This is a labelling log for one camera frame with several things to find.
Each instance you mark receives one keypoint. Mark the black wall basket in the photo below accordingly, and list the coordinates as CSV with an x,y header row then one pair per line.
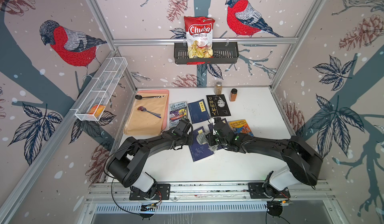
x,y
223,53

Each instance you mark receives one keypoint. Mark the purple spoon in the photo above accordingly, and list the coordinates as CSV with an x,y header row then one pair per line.
x,y
143,109

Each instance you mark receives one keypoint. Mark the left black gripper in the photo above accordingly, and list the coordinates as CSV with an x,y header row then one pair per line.
x,y
190,142

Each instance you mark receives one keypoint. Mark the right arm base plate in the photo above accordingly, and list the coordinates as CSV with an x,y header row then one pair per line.
x,y
259,190

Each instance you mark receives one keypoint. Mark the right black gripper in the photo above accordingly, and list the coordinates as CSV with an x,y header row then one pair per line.
x,y
209,138

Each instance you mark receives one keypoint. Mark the orange packet in shelf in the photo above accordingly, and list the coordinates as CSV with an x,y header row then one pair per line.
x,y
96,110

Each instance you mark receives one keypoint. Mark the red cassava chips bag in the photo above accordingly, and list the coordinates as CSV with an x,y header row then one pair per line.
x,y
199,36

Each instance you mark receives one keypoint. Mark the glass jar orange spice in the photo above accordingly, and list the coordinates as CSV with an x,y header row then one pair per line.
x,y
233,94

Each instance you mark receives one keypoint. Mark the white wire wall shelf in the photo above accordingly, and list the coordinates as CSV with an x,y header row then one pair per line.
x,y
102,89

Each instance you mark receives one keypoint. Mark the grey striped cleaning cloth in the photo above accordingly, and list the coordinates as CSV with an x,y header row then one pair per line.
x,y
207,139

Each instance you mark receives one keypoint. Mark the upper navy thread-bound book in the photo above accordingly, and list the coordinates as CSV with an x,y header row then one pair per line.
x,y
198,111

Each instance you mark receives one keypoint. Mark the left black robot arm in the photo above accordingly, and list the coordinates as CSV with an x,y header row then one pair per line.
x,y
127,163

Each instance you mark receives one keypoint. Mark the glass jar brown spice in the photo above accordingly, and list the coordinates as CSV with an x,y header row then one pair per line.
x,y
218,88

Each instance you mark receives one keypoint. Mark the yellow treehouse paperback book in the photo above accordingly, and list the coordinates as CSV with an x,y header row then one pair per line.
x,y
241,126

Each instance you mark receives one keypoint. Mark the grey treehouse paperback book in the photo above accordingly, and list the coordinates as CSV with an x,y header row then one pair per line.
x,y
178,111

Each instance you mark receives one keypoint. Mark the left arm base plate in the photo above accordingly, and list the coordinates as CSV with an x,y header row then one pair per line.
x,y
156,192

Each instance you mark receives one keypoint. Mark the black spoon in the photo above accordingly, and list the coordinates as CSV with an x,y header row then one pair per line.
x,y
140,97

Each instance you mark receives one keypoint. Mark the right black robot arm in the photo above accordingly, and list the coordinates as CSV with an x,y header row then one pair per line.
x,y
303,163

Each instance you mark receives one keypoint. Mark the black Chinese paperback book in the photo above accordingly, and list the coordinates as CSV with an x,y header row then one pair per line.
x,y
218,106

